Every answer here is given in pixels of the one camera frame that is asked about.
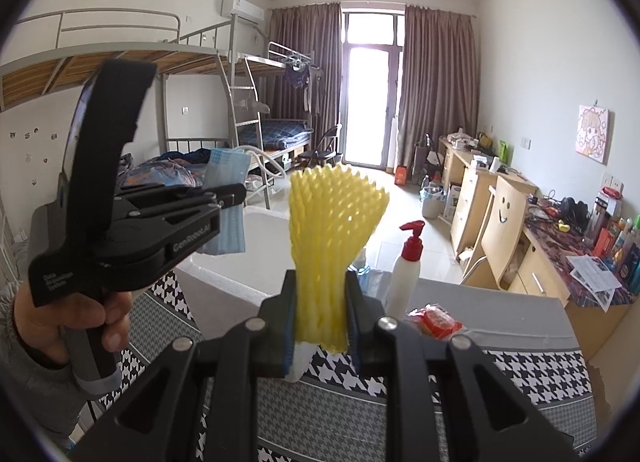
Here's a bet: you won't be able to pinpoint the pink wall poster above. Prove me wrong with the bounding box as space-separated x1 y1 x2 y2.
575 104 611 165

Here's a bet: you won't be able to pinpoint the row of toiletry bottles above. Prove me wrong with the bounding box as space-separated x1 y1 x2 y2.
592 192 640 293

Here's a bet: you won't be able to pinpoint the white lotion pump bottle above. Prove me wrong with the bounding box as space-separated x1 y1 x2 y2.
386 220 426 323

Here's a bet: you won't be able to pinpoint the small metal bunk bed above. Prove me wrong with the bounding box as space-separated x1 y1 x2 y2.
232 40 321 179

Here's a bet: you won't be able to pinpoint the bundled blue orange quilt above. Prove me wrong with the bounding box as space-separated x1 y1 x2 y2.
117 149 209 191

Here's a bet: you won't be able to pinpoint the hanging dark clothes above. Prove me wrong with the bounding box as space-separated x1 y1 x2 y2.
282 62 324 115

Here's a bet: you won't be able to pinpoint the person's left hand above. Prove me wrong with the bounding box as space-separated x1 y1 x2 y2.
14 286 134 369

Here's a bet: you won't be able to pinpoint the black folding chair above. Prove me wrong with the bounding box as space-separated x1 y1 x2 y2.
299 124 344 171

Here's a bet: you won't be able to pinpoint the red packet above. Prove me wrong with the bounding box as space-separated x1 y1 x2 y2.
407 305 464 341

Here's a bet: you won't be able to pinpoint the black headphones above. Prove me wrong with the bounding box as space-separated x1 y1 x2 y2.
557 197 591 231

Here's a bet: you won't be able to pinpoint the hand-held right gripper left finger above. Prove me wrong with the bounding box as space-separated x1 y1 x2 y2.
70 269 298 462

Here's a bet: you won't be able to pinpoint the wooden smiley chair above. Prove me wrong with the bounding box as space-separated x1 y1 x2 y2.
460 174 529 291

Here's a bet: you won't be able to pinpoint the wooden desk with patterned cover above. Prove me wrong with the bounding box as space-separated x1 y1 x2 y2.
520 192 640 359

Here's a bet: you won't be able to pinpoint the glass balcony door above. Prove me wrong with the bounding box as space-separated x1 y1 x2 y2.
341 12 405 171

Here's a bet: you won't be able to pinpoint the large metal bunk bed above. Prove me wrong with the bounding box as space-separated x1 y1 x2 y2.
0 9 274 213

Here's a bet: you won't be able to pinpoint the white foam box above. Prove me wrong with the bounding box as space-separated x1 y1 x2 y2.
175 206 297 311

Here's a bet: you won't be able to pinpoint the grey bucket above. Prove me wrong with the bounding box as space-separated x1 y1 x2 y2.
419 187 449 221

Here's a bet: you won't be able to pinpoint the brown curtain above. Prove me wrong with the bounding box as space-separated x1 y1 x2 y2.
269 2 344 163
397 4 476 179

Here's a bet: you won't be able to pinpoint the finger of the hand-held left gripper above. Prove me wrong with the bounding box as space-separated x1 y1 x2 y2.
150 206 224 269
116 183 247 221

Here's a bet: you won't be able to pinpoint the blue spray bottle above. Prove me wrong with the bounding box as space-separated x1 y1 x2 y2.
348 244 372 299

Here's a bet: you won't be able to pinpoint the printed paper sheet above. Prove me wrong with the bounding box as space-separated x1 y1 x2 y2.
565 254 624 313

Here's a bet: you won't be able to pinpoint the yellow foam fruit net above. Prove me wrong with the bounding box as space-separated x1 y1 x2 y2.
289 165 391 354

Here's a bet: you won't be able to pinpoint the blue face mask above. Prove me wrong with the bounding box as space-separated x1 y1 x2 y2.
202 148 251 255

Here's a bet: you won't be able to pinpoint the white air conditioner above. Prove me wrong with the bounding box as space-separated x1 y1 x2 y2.
221 0 266 25

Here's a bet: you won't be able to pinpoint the blue plaid bedding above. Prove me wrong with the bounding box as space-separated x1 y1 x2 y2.
235 119 314 151

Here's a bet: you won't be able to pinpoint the houndstooth tablecloth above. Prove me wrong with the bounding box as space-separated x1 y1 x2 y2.
85 269 614 462

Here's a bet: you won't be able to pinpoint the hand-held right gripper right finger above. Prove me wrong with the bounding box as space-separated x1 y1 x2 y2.
346 272 577 462

